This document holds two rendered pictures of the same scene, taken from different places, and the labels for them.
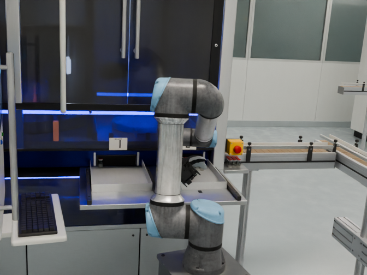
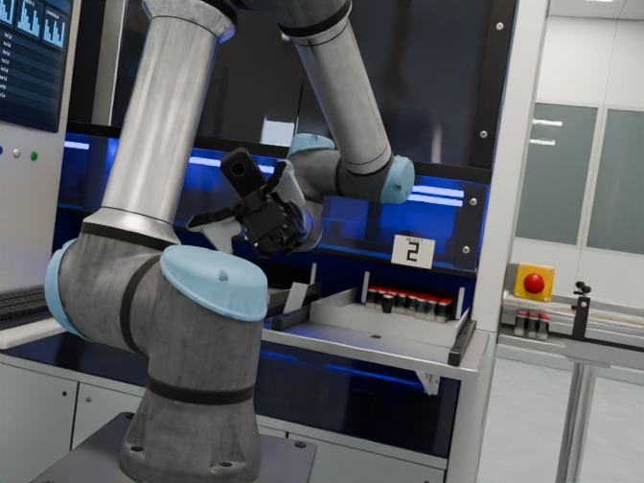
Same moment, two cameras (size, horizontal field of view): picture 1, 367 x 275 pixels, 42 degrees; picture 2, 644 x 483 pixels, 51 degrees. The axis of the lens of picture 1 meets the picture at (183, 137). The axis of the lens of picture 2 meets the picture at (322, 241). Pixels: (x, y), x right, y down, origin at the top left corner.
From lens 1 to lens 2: 1.19 m
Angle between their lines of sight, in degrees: 31
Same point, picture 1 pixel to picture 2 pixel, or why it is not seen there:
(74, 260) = not seen: hidden behind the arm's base
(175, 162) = (153, 119)
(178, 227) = (105, 299)
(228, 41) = (529, 16)
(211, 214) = (191, 268)
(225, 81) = (517, 111)
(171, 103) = not seen: outside the picture
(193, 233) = (140, 327)
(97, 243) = not seen: hidden behind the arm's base
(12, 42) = (112, 14)
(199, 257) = (149, 414)
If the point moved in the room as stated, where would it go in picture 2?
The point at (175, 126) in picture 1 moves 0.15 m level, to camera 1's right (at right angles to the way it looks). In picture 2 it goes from (171, 21) to (278, 19)
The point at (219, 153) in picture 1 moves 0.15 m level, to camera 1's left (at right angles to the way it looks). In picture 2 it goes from (488, 287) to (420, 274)
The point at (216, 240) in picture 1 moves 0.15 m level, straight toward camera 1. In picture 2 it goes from (201, 367) to (71, 390)
